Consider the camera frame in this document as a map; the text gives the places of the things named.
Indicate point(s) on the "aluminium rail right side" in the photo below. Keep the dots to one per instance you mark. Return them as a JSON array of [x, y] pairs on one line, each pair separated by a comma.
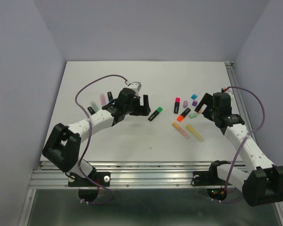
[[236, 94]]

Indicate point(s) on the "pastel green highlighter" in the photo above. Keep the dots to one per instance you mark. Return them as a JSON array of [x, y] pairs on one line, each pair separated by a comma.
[[94, 106]]

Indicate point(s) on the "black highlighter orange cap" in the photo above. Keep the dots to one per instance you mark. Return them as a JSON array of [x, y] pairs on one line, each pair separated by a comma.
[[183, 114]]

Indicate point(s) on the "black highlighter green cap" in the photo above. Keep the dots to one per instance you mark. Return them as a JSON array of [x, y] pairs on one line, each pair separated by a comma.
[[155, 113]]

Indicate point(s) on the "black highlighter purple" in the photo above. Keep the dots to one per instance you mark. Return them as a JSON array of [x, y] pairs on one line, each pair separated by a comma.
[[91, 110]]

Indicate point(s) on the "pastel green cap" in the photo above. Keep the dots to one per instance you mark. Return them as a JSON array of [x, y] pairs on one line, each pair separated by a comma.
[[193, 115]]

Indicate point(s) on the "pastel yellow highlighter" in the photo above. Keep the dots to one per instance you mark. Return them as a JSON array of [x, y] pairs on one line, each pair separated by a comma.
[[194, 132]]

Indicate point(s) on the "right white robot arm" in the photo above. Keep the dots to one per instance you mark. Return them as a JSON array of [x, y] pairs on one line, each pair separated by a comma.
[[262, 183]]

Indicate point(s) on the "purple highlighter cap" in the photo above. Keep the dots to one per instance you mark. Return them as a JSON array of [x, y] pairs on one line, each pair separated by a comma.
[[195, 103]]

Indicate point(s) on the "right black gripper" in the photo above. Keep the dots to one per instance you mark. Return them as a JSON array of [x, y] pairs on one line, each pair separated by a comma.
[[207, 99]]

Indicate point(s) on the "pastel purple cap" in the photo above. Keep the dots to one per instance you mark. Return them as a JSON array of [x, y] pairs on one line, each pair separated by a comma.
[[185, 103]]

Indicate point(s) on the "black highlighter blue tip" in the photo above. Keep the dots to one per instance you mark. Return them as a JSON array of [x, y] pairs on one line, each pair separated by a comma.
[[110, 96]]

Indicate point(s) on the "blue highlighter cap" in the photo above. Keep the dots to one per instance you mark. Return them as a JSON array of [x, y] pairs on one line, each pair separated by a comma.
[[194, 96]]

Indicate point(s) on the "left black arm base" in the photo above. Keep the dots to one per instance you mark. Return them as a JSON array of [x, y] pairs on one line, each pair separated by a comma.
[[102, 178]]

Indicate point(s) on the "pastel purple highlighter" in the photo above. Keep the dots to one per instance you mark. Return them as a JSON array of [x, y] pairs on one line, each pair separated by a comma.
[[103, 99]]

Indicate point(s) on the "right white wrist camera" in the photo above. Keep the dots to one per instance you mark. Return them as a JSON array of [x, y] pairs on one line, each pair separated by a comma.
[[226, 90]]

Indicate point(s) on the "black highlighter pink cap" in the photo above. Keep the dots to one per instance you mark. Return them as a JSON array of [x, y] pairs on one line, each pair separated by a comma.
[[177, 105]]

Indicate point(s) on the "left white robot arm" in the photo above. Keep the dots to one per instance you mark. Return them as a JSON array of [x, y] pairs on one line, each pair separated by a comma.
[[62, 148]]

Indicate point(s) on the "aluminium frame rail front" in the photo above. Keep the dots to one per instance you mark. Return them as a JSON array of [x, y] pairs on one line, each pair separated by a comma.
[[126, 175]]

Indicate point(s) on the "pastel pink highlighter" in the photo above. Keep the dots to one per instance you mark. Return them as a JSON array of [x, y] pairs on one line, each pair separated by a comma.
[[180, 130]]

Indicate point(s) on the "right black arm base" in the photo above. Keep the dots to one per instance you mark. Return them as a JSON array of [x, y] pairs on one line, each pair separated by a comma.
[[207, 179]]

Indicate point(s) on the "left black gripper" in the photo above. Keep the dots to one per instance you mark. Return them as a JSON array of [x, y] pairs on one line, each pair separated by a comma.
[[141, 110]]

